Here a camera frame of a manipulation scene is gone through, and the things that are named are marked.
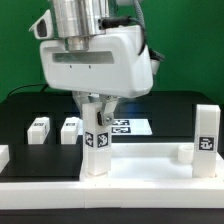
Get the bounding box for white obstacle bar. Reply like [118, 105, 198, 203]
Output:
[0, 145, 10, 173]
[0, 181, 224, 210]

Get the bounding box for white desk top tray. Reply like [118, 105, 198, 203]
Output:
[79, 142, 224, 182]

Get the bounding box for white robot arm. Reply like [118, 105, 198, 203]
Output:
[40, 0, 153, 126]

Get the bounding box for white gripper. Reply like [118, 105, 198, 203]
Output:
[40, 26, 153, 126]

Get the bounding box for white front obstacle bar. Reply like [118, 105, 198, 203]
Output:
[0, 181, 224, 210]

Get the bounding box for white marker tag plate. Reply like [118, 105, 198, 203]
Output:
[106, 119, 152, 136]

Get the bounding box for white left obstacle bar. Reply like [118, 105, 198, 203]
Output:
[0, 145, 10, 173]

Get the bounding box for black cable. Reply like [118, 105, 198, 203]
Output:
[6, 83, 49, 99]

